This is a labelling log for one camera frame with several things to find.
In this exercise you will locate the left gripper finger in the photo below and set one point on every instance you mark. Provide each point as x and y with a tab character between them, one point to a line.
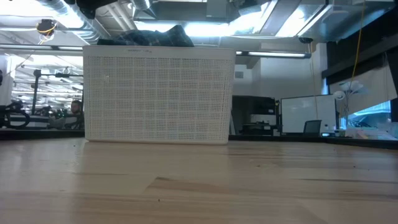
96	3

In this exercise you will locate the blue plaid shirt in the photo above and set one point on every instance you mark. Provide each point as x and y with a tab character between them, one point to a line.
155	37

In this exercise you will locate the black round ceiling device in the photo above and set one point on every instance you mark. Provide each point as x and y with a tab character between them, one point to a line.
46	26

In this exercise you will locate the long ceiling light fixture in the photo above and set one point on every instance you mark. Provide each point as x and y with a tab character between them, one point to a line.
31	47
280	54

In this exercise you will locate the person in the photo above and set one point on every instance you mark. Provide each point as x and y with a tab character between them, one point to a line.
76	107

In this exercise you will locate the white plastic laundry basket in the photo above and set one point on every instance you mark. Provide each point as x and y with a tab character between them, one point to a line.
155	93

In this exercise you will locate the black metal stand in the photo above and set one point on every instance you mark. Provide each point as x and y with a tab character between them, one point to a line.
36	93

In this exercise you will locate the black shelf unit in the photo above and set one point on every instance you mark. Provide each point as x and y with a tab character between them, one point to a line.
252	105

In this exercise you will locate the white whiteboard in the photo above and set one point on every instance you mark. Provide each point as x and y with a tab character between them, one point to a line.
304	109

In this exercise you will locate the black office chair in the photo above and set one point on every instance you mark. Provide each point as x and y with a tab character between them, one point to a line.
312	127

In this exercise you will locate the silver round ceiling duct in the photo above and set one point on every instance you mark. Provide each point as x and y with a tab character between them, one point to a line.
77	25

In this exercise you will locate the black metal table frame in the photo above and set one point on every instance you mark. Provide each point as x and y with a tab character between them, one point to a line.
40	134

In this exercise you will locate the black dome security camera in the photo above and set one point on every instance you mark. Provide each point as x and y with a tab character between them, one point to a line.
305	40

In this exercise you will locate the silver rectangular ceiling duct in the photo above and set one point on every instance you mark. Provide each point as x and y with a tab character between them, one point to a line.
326	21

